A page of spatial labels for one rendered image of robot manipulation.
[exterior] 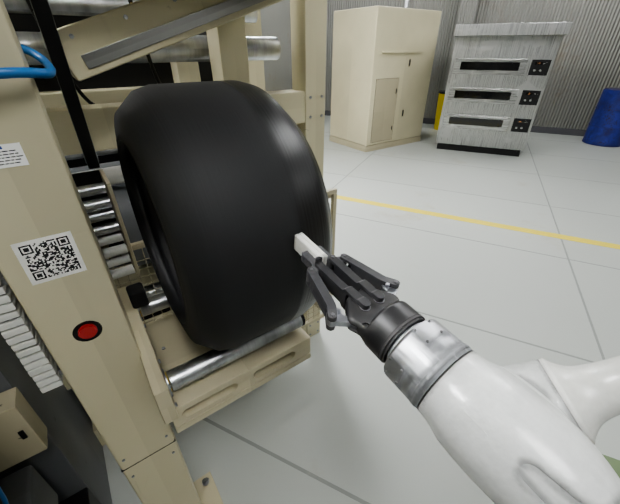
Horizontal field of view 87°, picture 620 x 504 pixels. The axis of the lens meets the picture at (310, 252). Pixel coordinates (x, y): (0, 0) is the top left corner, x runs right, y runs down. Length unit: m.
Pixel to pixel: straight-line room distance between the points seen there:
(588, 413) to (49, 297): 0.77
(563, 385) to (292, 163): 0.47
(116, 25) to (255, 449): 1.56
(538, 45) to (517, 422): 6.04
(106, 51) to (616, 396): 1.09
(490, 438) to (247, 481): 1.37
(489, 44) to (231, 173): 5.84
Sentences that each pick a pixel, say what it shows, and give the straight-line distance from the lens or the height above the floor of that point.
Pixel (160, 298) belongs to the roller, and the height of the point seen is 0.92.
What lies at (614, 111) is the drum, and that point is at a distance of 8.00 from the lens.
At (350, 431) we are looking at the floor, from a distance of 1.73.
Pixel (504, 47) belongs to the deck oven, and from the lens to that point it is 6.22.
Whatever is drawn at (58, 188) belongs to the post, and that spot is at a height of 1.33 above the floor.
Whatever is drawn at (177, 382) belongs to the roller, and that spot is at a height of 0.91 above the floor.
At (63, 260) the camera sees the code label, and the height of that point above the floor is 1.21.
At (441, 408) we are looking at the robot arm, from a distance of 0.37.
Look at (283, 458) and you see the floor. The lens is 1.67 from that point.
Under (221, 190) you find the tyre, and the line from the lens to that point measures 0.50.
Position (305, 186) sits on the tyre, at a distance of 0.56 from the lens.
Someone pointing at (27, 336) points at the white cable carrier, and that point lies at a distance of 0.75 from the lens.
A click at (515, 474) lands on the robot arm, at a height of 1.21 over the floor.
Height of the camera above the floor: 1.50
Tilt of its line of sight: 32 degrees down
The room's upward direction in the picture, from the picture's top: straight up
